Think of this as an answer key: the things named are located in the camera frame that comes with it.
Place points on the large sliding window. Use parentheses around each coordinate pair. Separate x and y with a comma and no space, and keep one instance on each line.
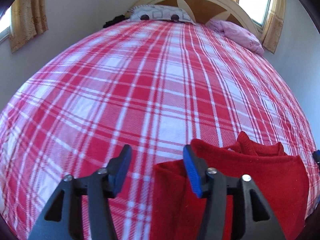
(5,27)

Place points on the small sliding window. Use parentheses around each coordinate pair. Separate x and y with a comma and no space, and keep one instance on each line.
(255,2)

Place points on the dark cloth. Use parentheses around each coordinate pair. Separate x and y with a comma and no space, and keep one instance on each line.
(117,19)

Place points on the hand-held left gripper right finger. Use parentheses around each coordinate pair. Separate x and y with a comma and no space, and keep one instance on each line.
(192,172)

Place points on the pink floral pillow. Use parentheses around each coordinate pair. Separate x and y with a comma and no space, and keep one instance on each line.
(240,35)

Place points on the yellow floral curtain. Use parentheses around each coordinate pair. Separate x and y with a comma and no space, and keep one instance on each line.
(30,17)

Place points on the red plaid bed sheet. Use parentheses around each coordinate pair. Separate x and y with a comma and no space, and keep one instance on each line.
(125,80)

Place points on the grey patterned pillow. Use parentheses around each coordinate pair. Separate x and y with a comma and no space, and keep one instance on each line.
(160,13)

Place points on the red knitted sweater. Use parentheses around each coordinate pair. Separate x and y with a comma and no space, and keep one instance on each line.
(262,167)

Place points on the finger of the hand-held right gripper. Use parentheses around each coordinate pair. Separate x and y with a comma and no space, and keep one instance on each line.
(317,156)

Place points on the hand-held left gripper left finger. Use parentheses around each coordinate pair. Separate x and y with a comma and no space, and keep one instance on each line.
(122,172)

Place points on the cream wooden headboard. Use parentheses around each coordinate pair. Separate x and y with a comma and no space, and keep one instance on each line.
(207,5)

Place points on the narrow yellow curtain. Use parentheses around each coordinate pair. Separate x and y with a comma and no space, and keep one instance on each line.
(273,25)

